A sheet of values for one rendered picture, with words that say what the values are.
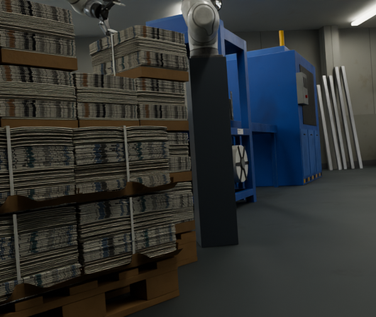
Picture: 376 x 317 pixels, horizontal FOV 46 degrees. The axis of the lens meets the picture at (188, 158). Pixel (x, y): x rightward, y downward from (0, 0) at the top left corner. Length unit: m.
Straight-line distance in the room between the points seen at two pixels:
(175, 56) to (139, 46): 0.21
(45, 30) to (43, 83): 0.19
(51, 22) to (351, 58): 8.94
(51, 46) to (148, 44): 0.46
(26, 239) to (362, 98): 9.38
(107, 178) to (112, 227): 0.15
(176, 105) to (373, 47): 8.76
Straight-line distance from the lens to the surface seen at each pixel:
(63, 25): 1.74
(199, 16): 2.22
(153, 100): 1.93
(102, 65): 2.16
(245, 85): 4.30
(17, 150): 1.26
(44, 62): 1.67
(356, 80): 10.23
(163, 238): 1.54
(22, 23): 1.66
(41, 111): 1.63
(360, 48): 10.40
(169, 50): 2.05
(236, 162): 3.93
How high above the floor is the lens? 0.49
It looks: level
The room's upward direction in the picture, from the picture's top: 4 degrees counter-clockwise
